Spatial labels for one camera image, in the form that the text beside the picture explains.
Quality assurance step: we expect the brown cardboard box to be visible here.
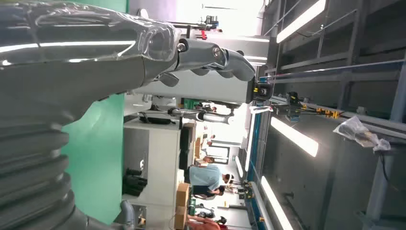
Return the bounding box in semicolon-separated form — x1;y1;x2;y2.
175;183;191;207
174;206;189;230

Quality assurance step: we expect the standing person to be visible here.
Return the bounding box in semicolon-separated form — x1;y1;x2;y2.
188;163;236;198

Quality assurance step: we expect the black sensor unit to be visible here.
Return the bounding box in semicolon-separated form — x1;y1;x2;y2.
252;81;274;103

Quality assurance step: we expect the bending person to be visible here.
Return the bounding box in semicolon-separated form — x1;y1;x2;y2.
186;215;228;230

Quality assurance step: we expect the ceiling light strip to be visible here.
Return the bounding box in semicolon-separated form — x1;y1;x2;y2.
276;0;327;44

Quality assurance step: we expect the clear plastic bag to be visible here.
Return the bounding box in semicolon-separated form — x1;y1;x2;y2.
333;115;392;152

